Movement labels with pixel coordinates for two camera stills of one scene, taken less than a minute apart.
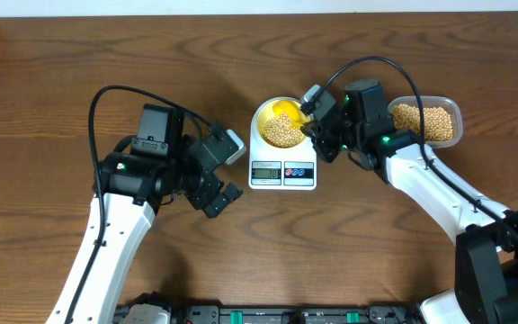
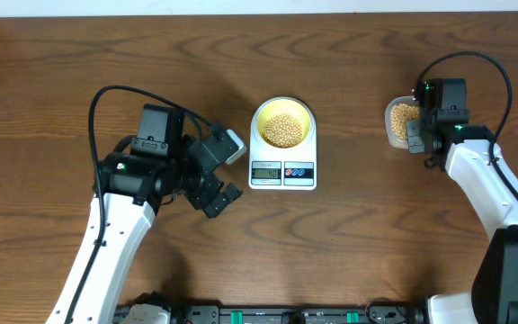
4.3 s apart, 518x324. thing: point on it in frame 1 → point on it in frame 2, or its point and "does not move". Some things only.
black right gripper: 319,139 → 415,142
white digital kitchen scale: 272,168 does not move
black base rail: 213,314 does not move
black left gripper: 201,195 does not move
